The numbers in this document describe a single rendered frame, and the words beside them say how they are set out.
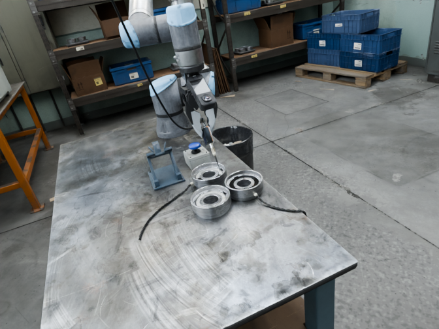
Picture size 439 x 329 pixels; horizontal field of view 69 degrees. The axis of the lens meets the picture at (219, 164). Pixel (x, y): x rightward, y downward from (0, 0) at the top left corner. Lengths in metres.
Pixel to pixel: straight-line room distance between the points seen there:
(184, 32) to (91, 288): 0.64
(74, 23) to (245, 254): 4.29
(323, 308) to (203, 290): 0.28
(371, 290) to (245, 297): 1.13
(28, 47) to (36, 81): 0.40
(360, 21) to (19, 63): 4.06
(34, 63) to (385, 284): 4.16
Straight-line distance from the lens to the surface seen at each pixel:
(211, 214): 0.81
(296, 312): 0.93
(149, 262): 0.76
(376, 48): 4.34
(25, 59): 4.56
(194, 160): 1.04
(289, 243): 0.73
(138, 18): 1.03
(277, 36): 4.99
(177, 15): 0.89
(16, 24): 4.54
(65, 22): 4.75
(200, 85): 0.90
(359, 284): 1.73
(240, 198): 0.85
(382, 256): 1.88
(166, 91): 1.30
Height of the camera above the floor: 1.30
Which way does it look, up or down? 28 degrees down
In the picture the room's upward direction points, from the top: 10 degrees counter-clockwise
